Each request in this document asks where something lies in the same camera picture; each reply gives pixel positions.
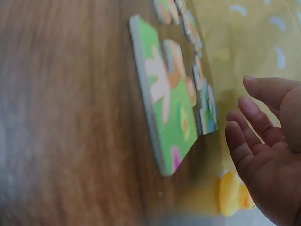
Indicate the green and orange puzzle piece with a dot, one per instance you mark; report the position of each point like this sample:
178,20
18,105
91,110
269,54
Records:
165,10

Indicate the row of pale puzzle pieces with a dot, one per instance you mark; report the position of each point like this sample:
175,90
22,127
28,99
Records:
191,26

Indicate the person's right hand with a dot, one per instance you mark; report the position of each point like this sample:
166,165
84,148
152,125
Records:
275,169

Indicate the orange and blue puzzle piece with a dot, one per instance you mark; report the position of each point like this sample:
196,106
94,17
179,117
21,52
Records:
177,68

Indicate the blue and green puzzle piece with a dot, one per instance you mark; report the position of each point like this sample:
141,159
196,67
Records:
208,110

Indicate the green flower puzzle board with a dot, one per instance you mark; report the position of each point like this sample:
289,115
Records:
169,131

